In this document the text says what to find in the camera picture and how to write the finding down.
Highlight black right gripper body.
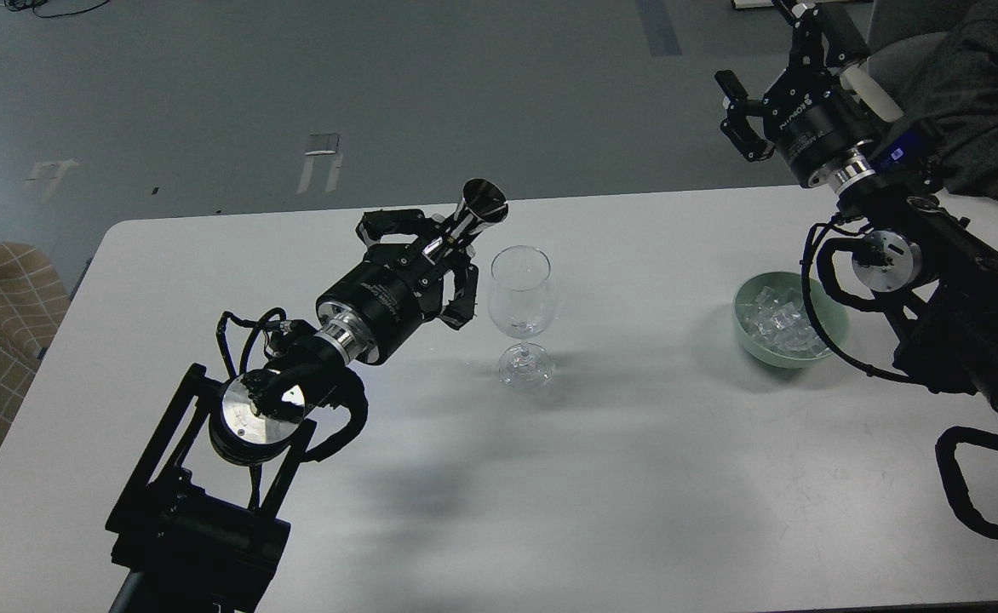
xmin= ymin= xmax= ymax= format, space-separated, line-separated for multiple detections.
xmin=759 ymin=66 xmax=880 ymax=190

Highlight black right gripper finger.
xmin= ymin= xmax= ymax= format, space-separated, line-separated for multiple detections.
xmin=772 ymin=1 xmax=870 ymax=86
xmin=714 ymin=70 xmax=775 ymax=163

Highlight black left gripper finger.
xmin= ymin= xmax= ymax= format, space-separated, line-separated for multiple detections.
xmin=356 ymin=209 xmax=445 ymax=256
xmin=436 ymin=251 xmax=479 ymax=330

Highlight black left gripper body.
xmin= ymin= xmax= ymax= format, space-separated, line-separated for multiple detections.
xmin=315 ymin=242 xmax=457 ymax=365

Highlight steel cocktail jigger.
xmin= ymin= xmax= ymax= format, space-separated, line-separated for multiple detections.
xmin=422 ymin=178 xmax=509 ymax=264

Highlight clear ice cubes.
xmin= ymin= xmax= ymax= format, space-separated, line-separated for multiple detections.
xmin=739 ymin=284 xmax=831 ymax=358

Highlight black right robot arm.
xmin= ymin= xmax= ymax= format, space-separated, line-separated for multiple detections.
xmin=714 ymin=1 xmax=998 ymax=540

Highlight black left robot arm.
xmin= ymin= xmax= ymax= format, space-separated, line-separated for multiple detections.
xmin=106 ymin=202 xmax=508 ymax=612

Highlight clear wine glass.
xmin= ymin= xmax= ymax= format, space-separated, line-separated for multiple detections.
xmin=488 ymin=245 xmax=559 ymax=391

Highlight person in grey hoodie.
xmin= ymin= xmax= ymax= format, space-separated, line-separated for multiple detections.
xmin=893 ymin=1 xmax=998 ymax=199

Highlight green bowl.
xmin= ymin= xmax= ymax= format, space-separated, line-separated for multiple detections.
xmin=732 ymin=272 xmax=848 ymax=370

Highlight black floor cables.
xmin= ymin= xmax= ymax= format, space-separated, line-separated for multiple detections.
xmin=0 ymin=0 xmax=110 ymax=37

